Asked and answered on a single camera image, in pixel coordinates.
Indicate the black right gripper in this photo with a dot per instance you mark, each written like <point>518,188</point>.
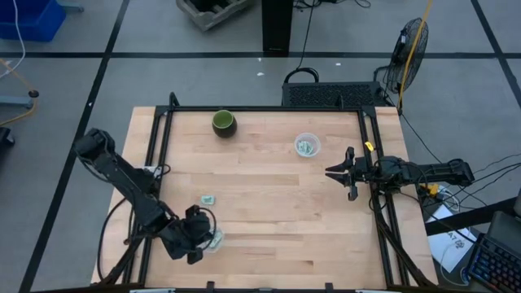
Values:
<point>364,191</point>

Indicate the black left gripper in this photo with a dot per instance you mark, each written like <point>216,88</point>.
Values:
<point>183,244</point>

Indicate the white green sauce packet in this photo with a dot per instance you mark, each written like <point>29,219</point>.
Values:
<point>312,149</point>
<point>303,146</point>
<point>208,199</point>

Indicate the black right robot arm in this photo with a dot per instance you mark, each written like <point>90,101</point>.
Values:
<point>431,173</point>

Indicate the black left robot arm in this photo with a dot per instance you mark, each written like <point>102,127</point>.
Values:
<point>122,175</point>

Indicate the large blue bin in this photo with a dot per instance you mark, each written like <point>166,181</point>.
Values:
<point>30,18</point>

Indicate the yellow tag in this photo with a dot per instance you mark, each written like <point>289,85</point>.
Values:
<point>369,146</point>

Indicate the clear plastic deli container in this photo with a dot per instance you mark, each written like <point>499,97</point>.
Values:
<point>222,238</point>
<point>307,136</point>

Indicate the black computer case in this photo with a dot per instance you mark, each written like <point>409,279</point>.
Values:
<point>331,94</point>

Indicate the dark green ceramic cup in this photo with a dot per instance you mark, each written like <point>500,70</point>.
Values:
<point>224,124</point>

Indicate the white paper sheet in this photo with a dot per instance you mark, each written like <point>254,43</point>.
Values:
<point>449,244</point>

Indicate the black floor fan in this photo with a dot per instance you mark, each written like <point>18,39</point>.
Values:
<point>409,55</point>

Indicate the backlit black keyboard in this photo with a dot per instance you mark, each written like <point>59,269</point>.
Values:
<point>494,264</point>

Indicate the grey wooden pallet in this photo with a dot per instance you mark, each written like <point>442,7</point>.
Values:
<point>211,14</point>

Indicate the grey cart leg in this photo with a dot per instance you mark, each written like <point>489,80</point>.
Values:
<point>16,101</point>

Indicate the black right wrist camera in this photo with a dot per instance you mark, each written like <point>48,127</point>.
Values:
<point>365,171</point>

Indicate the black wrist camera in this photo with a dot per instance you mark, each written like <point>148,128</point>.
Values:
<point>198,221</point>
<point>365,171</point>

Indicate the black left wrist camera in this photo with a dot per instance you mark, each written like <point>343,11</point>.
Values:
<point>198,221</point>

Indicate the black table frame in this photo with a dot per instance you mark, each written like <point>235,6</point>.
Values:
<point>264,108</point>

